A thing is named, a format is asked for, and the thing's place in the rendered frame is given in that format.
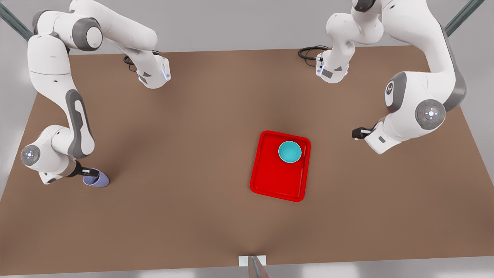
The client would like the lavender cup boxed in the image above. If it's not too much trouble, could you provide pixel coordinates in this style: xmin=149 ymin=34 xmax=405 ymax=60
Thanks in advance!
xmin=83 ymin=169 xmax=110 ymax=188

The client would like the teal bowl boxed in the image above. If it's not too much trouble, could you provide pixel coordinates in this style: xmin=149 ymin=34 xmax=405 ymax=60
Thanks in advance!
xmin=278 ymin=141 xmax=302 ymax=163

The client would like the red tray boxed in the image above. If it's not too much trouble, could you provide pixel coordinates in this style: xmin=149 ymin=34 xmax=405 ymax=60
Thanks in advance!
xmin=250 ymin=131 xmax=311 ymax=202

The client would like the black cable loop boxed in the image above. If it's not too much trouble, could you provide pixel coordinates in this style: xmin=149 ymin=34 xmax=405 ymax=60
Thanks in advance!
xmin=298 ymin=46 xmax=331 ymax=61
xmin=123 ymin=50 xmax=161 ymax=72

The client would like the silver frame post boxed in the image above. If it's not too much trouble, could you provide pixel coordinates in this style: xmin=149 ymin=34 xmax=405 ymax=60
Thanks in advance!
xmin=445 ymin=0 xmax=485 ymax=37
xmin=247 ymin=256 xmax=271 ymax=278
xmin=0 ymin=4 xmax=34 ymax=41

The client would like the white post foot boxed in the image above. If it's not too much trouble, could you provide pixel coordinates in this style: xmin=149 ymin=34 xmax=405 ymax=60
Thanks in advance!
xmin=239 ymin=255 xmax=267 ymax=267

